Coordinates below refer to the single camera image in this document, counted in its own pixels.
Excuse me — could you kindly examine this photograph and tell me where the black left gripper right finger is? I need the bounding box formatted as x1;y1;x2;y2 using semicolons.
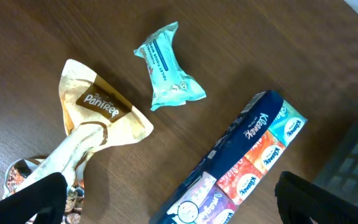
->
275;171;358;224

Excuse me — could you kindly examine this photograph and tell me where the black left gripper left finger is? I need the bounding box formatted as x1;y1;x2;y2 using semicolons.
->
0;172;67;224

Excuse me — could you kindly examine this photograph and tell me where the Kleenex tissue multipack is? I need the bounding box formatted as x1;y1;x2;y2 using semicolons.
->
149;90;307;224

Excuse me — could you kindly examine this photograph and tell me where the beige Pantree snack bag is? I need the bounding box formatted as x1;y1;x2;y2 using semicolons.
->
3;59;154;223

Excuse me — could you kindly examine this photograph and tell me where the teal wet wipes packet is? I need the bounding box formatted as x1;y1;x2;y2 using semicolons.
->
134;22;206;111

